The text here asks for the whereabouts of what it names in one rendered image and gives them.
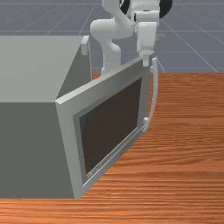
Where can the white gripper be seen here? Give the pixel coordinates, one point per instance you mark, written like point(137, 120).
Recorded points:
point(146, 35)

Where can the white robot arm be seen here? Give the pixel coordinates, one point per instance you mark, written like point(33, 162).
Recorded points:
point(109, 32)

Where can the grey microwave oven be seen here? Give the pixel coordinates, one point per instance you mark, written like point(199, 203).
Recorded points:
point(32, 116)

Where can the grey microwave door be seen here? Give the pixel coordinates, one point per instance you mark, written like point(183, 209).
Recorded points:
point(108, 122)

